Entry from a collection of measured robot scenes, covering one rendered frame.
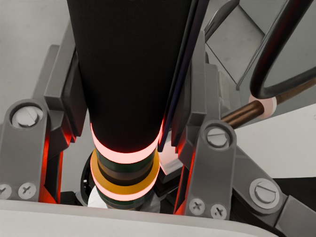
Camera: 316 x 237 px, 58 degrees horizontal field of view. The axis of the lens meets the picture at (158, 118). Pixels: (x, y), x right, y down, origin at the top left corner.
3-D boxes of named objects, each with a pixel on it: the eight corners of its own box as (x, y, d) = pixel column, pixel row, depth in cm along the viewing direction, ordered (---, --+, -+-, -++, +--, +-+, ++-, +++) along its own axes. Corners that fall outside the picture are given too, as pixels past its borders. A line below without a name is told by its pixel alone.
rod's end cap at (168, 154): (167, 146, 24) (171, 135, 22) (180, 166, 23) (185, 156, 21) (146, 156, 23) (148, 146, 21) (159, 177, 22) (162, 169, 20)
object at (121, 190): (136, 146, 23) (138, 118, 19) (163, 192, 22) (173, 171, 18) (86, 171, 22) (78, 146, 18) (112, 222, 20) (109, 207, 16)
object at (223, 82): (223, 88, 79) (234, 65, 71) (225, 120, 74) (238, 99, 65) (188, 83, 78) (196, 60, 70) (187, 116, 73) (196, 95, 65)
